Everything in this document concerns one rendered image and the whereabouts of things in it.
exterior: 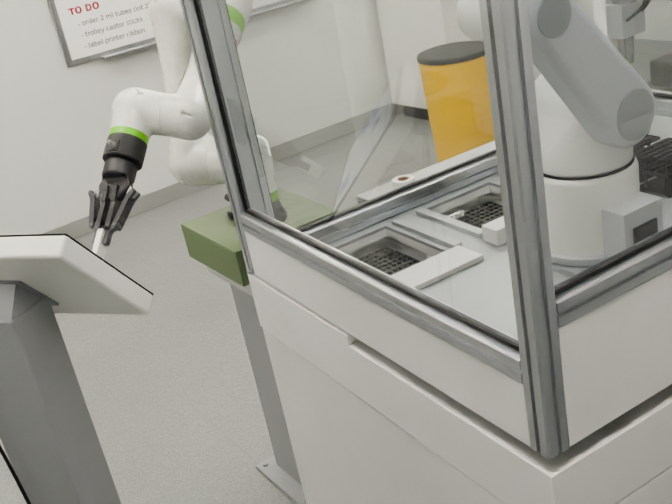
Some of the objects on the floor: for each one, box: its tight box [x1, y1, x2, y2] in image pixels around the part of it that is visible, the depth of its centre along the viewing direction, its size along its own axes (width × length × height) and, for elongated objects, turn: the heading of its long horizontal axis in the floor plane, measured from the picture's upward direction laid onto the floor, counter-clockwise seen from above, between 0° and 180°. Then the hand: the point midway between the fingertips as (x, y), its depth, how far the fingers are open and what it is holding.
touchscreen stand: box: [0, 295, 121, 504], centre depth 211 cm, size 50×45×102 cm
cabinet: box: [263, 328, 672, 504], centre depth 204 cm, size 95×103×80 cm
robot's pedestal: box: [206, 266, 306, 504], centre depth 269 cm, size 30×30×76 cm
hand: (100, 245), depth 197 cm, fingers closed
